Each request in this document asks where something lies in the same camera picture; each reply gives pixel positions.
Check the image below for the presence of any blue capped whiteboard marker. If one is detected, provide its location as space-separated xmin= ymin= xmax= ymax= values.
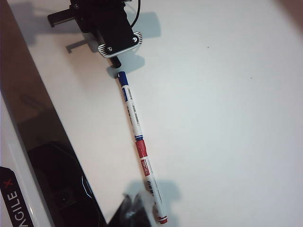
xmin=117 ymin=71 xmax=144 ymax=142

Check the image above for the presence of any white robot base panel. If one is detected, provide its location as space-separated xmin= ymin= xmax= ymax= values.
xmin=0 ymin=94 xmax=55 ymax=227

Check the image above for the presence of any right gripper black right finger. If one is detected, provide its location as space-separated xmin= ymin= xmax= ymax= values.
xmin=134 ymin=191 xmax=155 ymax=227

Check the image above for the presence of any red capped whiteboard marker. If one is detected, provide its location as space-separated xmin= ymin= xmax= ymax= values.
xmin=134 ymin=139 xmax=169 ymax=225

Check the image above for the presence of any thin black left camera cable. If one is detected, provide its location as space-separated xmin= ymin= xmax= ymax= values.
xmin=131 ymin=0 xmax=143 ymax=27

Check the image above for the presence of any glossy black camera housing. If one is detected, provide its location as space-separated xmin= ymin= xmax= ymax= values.
xmin=27 ymin=141 xmax=106 ymax=227

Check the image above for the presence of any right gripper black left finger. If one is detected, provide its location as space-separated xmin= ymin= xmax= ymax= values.
xmin=106 ymin=193 xmax=137 ymax=227

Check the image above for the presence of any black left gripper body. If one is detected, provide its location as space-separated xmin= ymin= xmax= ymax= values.
xmin=47 ymin=0 xmax=126 ymax=34

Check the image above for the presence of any black AgileX label plate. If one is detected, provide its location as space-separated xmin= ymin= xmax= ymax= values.
xmin=0 ymin=166 xmax=33 ymax=227

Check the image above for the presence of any black left camera mount bracket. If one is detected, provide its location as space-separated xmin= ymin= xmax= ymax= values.
xmin=100 ymin=13 xmax=134 ymax=52

